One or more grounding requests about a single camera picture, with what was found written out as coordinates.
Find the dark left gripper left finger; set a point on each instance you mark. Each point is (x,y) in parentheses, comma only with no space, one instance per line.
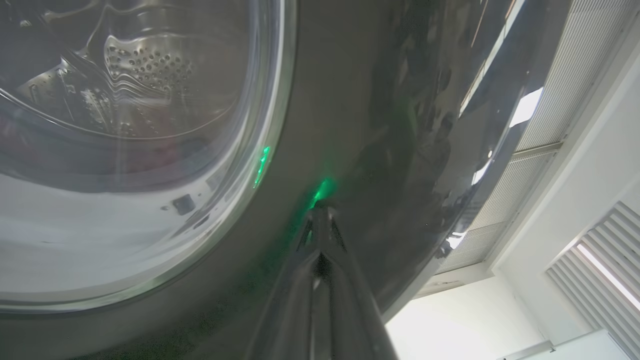
(290,320)

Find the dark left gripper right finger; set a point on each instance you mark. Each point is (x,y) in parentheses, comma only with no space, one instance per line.
(350,320)

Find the black glass washing machine door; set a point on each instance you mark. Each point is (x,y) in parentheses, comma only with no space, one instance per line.
(340,100)

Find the white washing machine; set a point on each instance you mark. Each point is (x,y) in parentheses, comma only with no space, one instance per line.
(145,65)

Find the louvred ceiling light panel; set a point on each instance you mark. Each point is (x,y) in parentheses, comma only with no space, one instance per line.
(600,270)

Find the louvred ceiling grille panel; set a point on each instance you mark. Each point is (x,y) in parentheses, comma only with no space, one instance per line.
(575,65)

